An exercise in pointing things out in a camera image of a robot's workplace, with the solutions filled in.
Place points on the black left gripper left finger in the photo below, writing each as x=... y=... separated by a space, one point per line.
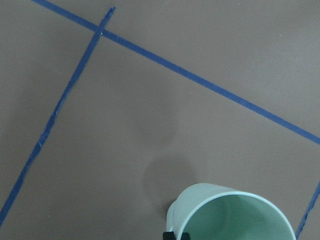
x=168 y=235

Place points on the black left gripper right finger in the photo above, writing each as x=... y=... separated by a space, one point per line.
x=185 y=236

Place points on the light green cup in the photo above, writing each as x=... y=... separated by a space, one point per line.
x=212 y=212

